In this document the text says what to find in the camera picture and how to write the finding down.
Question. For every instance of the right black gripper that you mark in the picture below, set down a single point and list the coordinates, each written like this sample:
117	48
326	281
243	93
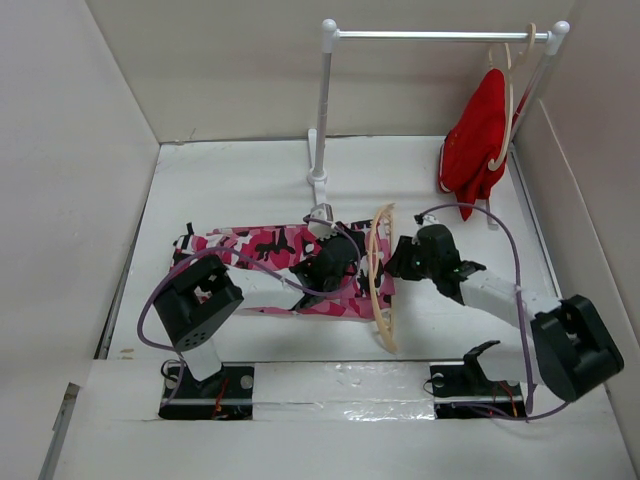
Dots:
404	249

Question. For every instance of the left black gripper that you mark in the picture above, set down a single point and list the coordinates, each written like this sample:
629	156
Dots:
347	236

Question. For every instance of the pink camouflage trousers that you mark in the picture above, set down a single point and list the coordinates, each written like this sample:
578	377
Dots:
280	247

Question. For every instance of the beige wooden hanger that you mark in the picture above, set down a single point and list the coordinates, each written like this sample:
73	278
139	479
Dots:
383	319

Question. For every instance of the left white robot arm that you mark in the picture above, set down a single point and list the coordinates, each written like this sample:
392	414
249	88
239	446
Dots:
204	289

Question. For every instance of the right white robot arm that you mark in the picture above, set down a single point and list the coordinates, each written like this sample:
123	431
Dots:
574	350

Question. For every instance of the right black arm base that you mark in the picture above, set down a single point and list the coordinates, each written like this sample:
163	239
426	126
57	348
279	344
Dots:
461	390

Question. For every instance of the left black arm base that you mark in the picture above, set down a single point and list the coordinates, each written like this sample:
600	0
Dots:
227	396

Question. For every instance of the beige hanger with red garment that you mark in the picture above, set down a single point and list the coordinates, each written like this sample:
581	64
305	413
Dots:
511	64

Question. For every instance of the white clothes rack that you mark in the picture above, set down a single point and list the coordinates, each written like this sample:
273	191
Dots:
332	34

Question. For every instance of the red shorts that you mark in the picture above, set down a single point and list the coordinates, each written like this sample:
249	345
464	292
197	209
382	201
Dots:
471	161

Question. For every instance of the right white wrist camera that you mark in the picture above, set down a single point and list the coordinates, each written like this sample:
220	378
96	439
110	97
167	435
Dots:
423	220

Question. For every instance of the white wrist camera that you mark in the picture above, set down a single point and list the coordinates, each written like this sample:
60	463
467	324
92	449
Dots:
423	220
320	221

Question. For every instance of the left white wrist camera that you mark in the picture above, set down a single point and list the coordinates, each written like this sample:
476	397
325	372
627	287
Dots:
320	221

